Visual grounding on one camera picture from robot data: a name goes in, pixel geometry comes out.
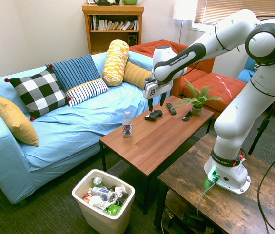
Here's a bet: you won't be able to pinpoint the yellow white patterned bolster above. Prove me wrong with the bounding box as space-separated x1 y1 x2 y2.
102 39 130 87

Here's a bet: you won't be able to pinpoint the blue striped pillow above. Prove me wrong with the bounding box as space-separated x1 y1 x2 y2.
45 53 102 93

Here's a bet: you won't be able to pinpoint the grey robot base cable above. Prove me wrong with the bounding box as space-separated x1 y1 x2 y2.
196 179 217 217

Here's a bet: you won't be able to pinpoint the navy white striped pillow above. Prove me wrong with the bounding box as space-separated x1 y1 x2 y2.
65 78 109 108

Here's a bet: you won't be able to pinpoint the crushed white blue can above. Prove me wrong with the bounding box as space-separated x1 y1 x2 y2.
90 186 116 202

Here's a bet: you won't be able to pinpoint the plain mustard yellow pillow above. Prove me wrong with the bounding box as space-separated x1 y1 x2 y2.
0 94 40 147

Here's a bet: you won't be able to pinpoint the wooden coffee table black frame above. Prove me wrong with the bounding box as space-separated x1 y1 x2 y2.
99 95 216 215

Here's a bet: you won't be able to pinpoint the white crumpled tissue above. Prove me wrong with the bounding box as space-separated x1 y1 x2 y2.
88 196 108 210

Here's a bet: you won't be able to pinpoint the light blue sofa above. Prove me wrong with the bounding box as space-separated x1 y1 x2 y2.
0 51 171 205

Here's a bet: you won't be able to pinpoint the rustic dark wooden table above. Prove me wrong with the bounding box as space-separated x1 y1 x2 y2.
154 133 275 234

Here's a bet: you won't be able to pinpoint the black game controller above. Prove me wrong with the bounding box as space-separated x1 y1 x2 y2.
144 109 164 122

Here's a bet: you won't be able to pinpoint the wooden bookshelf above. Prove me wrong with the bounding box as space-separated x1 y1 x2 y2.
81 3 145 55

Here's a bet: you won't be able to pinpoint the white plastic trash bin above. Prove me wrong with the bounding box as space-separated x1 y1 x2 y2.
71 169 136 234

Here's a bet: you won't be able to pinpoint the white shade floor lamp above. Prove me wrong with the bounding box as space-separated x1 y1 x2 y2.
173 0 198 44

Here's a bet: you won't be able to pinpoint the wooden window blinds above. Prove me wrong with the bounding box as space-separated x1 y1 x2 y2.
194 0 275 25

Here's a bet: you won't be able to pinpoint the mustard striped pillow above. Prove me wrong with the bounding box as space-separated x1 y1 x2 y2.
122 61 153 90

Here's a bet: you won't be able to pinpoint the row of books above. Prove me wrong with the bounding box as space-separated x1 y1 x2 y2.
89 15 139 31

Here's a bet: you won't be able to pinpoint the orange ottoman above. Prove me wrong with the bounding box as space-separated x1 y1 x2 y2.
181 72 247 119

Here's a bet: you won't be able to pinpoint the small black speaker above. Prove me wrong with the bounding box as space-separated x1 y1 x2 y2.
127 34 138 46

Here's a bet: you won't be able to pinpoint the black camera tripod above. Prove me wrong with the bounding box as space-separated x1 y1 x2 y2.
248 96 275 156

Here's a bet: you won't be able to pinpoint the black white checkered pillow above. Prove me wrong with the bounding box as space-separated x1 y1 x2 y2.
4 64 72 121

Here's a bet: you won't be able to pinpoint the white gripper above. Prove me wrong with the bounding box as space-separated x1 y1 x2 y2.
143 77 174 112

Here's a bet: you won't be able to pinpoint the black TV remote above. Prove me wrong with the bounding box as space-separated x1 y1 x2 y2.
166 102 177 116

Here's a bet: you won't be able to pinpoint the black equipment under table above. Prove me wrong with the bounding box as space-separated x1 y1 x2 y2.
161 211 208 232

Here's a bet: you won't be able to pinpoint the black sunglasses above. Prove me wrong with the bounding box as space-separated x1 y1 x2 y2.
182 111 194 122

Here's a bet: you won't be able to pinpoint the potted green fern plant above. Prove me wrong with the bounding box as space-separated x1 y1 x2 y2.
171 78 224 117

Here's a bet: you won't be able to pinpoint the clear plastic bottle purple label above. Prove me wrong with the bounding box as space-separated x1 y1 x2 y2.
122 110 134 139

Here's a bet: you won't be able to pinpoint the crumpled grey paper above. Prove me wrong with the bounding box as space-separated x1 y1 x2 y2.
114 185 129 199

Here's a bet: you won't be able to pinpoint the green plastic wrapper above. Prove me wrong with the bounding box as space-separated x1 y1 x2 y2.
105 203 122 216

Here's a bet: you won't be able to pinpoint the black object on bookshelf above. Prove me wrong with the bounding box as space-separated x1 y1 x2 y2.
93 0 120 6

